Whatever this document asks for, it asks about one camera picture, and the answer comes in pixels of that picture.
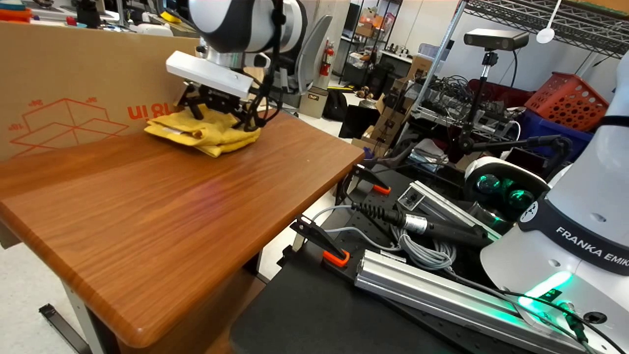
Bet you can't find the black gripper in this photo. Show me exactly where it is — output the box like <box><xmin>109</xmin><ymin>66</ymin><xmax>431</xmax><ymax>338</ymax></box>
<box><xmin>177</xmin><ymin>80</ymin><xmax>266</xmax><ymax>131</ymax></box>

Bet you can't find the yellow towel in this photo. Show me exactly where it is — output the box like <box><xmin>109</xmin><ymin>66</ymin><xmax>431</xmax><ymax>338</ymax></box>
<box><xmin>142</xmin><ymin>103</ymin><xmax>264</xmax><ymax>159</ymax></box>

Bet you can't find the red fire extinguisher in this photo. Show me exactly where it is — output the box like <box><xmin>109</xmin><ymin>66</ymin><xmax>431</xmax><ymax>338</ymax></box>
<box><xmin>319</xmin><ymin>39</ymin><xmax>337</xmax><ymax>80</ymax></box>

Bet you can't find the cardboard panel with red print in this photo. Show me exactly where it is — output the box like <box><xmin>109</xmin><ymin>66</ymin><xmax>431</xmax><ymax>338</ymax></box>
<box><xmin>0</xmin><ymin>21</ymin><xmax>203</xmax><ymax>162</ymax></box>

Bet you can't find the black clamp with orange grip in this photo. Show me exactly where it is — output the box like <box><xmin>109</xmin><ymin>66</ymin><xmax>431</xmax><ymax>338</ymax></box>
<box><xmin>289</xmin><ymin>214</ymin><xmax>354</xmax><ymax>271</ymax></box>
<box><xmin>352</xmin><ymin>162</ymin><xmax>396</xmax><ymax>198</ymax></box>

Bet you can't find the blue plastic bin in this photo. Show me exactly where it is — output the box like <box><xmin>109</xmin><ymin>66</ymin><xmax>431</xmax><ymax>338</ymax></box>
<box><xmin>519</xmin><ymin>109</ymin><xmax>596</xmax><ymax>162</ymax></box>

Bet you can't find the red plastic basket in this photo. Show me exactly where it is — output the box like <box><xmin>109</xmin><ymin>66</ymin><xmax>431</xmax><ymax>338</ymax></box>
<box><xmin>523</xmin><ymin>70</ymin><xmax>612</xmax><ymax>133</ymax></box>

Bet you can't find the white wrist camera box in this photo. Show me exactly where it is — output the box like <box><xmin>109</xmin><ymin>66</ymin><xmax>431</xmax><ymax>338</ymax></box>
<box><xmin>164</xmin><ymin>48</ymin><xmax>256</xmax><ymax>102</ymax></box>

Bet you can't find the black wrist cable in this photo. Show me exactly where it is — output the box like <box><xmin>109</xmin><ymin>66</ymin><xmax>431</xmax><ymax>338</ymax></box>
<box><xmin>262</xmin><ymin>0</ymin><xmax>291</xmax><ymax>113</ymax></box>

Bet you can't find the black robot cable connector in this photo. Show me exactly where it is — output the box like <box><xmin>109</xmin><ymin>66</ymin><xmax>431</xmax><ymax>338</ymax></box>
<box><xmin>352</xmin><ymin>198</ymin><xmax>496</xmax><ymax>249</ymax></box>

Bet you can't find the short aluminium rail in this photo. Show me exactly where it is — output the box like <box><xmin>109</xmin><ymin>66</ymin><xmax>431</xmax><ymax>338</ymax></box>
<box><xmin>396</xmin><ymin>178</ymin><xmax>504</xmax><ymax>241</ymax></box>

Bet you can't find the desk leg frame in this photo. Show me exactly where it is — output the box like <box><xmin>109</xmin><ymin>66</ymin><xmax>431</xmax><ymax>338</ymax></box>
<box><xmin>38</xmin><ymin>279</ymin><xmax>122</xmax><ymax>354</ymax></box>

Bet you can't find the grey cable bundle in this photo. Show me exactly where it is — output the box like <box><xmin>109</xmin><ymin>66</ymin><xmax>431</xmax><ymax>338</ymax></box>
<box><xmin>392</xmin><ymin>225</ymin><xmax>462</xmax><ymax>275</ymax></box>

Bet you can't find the black camera on stand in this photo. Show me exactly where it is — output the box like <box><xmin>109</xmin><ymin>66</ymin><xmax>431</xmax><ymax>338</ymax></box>
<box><xmin>462</xmin><ymin>25</ymin><xmax>533</xmax><ymax>135</ymax></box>

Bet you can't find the long aluminium rail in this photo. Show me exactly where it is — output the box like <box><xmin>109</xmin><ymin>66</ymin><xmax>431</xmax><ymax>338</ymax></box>
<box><xmin>352</xmin><ymin>247</ymin><xmax>594</xmax><ymax>354</ymax></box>

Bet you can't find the metal wire shelf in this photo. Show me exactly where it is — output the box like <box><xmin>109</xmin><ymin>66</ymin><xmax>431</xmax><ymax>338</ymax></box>
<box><xmin>411</xmin><ymin>0</ymin><xmax>629</xmax><ymax>109</ymax></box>

